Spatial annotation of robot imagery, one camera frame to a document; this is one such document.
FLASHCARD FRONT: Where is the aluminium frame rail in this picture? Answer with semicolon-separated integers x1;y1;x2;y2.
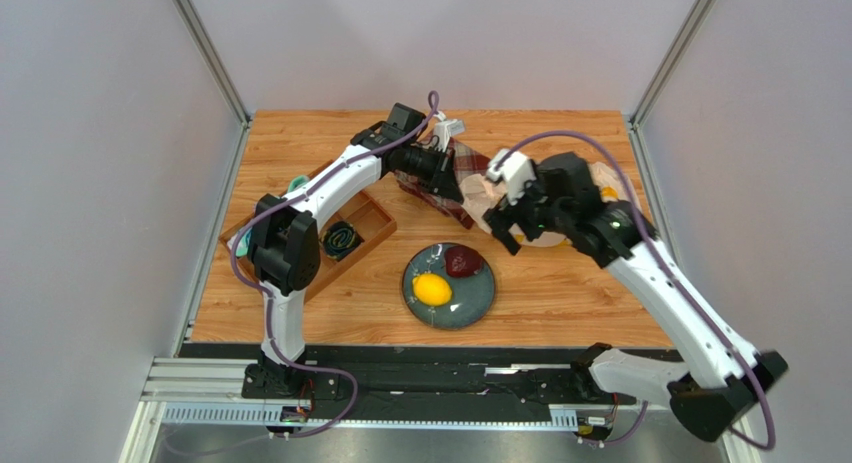
139;356;745;432

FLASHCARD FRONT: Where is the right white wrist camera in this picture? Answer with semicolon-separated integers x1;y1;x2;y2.
485;149;537;205

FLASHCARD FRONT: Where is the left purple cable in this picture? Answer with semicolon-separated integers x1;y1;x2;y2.
229;90;442;440

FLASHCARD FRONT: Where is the dark coiled cable bundle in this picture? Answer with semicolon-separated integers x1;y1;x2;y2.
319;221;364;261

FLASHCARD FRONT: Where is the purple cable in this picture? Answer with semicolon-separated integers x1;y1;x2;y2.
229;90;442;440
492;130;779;452

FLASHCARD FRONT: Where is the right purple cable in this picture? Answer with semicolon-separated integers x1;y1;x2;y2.
492;130;779;452

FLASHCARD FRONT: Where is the red plaid cloth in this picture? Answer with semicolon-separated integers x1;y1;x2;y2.
394;138;490;230

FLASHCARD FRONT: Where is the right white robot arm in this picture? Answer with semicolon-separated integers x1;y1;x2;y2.
484;150;788;442

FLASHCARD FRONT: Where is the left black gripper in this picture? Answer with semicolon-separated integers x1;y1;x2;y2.
401;144;465;206

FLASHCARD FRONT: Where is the blue ceramic plate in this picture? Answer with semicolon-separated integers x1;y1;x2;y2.
401;242;497;330

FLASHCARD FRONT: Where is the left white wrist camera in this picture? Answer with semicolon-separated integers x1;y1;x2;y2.
429;111;466;152

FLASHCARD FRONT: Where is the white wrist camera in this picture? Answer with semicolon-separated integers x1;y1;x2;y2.
485;149;537;205
429;111;466;152

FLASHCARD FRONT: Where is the translucent plastic bag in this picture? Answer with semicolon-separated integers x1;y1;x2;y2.
460;162;638;248

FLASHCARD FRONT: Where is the dark red fake fruit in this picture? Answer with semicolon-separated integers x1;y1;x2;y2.
444;245;485;279

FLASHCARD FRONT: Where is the yellow fake fruit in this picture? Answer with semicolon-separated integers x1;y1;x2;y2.
411;273;453;307

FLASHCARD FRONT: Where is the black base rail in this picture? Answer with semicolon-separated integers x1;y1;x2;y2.
178;343;637;403

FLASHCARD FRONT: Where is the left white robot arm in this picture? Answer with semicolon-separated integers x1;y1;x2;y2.
246;103;463;396

